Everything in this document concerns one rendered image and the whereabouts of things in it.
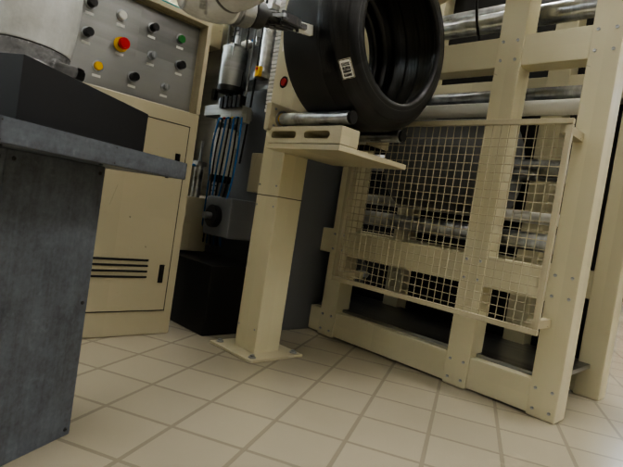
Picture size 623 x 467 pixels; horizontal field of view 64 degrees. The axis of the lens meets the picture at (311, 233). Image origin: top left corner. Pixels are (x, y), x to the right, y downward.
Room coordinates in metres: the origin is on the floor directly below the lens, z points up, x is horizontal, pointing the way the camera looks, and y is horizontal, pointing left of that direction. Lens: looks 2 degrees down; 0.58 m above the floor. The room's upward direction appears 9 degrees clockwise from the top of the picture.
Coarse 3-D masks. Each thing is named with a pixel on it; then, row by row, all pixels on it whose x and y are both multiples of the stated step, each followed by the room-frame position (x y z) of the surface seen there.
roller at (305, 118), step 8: (304, 112) 1.76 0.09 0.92; (312, 112) 1.72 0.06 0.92; (320, 112) 1.70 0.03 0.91; (328, 112) 1.67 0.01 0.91; (336, 112) 1.64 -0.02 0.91; (344, 112) 1.61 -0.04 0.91; (352, 112) 1.61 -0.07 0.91; (280, 120) 1.83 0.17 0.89; (288, 120) 1.80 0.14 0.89; (296, 120) 1.77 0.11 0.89; (304, 120) 1.74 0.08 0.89; (312, 120) 1.71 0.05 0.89; (320, 120) 1.69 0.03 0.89; (328, 120) 1.66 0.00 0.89; (336, 120) 1.64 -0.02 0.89; (344, 120) 1.62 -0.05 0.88; (352, 120) 1.61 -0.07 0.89
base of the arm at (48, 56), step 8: (0, 40) 0.96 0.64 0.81; (8, 40) 0.96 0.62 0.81; (16, 40) 0.96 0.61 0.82; (24, 40) 0.97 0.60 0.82; (0, 48) 0.96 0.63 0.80; (8, 48) 0.96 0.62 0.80; (16, 48) 0.96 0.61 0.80; (24, 48) 0.97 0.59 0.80; (32, 48) 0.98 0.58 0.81; (40, 48) 0.98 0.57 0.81; (48, 48) 1.00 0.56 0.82; (32, 56) 0.98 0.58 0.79; (40, 56) 0.98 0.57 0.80; (48, 56) 1.00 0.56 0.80; (56, 56) 1.01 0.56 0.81; (48, 64) 1.00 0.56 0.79; (56, 64) 1.00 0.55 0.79; (64, 64) 1.00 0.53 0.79; (64, 72) 1.00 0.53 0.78; (72, 72) 1.00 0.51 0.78; (80, 72) 1.03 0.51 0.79; (80, 80) 1.02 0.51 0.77
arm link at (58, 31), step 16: (0, 0) 0.97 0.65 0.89; (16, 0) 0.96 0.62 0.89; (32, 0) 0.97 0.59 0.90; (48, 0) 0.99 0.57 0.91; (64, 0) 1.01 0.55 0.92; (80, 0) 1.05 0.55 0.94; (0, 16) 0.96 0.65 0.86; (16, 16) 0.96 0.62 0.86; (32, 16) 0.97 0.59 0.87; (48, 16) 0.99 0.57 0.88; (64, 16) 1.01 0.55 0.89; (80, 16) 1.07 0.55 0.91; (0, 32) 0.96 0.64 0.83; (16, 32) 0.96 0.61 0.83; (32, 32) 0.98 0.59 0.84; (48, 32) 0.99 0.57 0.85; (64, 32) 1.02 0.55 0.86; (64, 48) 1.03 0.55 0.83
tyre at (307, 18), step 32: (320, 0) 1.54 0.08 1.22; (352, 0) 1.50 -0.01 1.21; (384, 0) 1.96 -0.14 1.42; (416, 0) 1.88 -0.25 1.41; (288, 32) 1.64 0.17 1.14; (320, 32) 1.54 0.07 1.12; (352, 32) 1.51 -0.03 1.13; (384, 32) 2.03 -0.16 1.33; (416, 32) 1.95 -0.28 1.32; (288, 64) 1.67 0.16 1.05; (320, 64) 1.57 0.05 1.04; (352, 64) 1.54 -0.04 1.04; (384, 64) 2.06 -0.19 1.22; (416, 64) 1.98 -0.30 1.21; (320, 96) 1.66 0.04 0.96; (352, 96) 1.59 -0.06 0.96; (384, 96) 1.64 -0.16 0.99; (416, 96) 1.80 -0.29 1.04; (352, 128) 1.76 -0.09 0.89; (384, 128) 1.73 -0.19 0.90
